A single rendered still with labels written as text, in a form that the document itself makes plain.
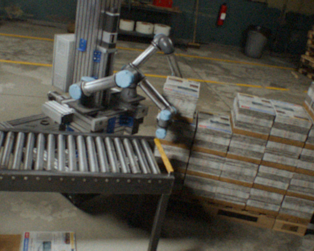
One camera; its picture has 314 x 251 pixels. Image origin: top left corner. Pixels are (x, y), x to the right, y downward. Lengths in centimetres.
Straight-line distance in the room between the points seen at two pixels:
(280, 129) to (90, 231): 168
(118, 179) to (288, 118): 147
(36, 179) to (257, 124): 173
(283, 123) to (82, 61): 170
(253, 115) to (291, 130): 33
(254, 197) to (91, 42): 188
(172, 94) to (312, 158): 124
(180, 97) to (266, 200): 118
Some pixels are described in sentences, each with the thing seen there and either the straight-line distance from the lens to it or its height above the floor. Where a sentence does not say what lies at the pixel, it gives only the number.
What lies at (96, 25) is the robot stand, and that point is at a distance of 310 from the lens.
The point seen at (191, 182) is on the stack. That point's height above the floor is 30.
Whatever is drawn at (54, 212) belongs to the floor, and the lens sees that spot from 324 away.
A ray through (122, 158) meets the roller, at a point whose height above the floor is 80.
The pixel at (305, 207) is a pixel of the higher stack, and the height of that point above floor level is 29.
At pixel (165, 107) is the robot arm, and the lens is 278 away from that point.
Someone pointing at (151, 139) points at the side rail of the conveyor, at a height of 80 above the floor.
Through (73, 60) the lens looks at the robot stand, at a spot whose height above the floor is 106.
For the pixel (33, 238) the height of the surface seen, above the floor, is 1.
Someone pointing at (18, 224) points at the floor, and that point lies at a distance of 313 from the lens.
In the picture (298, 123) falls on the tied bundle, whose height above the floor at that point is 103.
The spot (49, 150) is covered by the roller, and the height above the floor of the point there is 80.
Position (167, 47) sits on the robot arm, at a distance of 336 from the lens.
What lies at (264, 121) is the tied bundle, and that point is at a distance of 309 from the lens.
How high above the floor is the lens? 204
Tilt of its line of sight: 24 degrees down
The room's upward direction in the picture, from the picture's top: 11 degrees clockwise
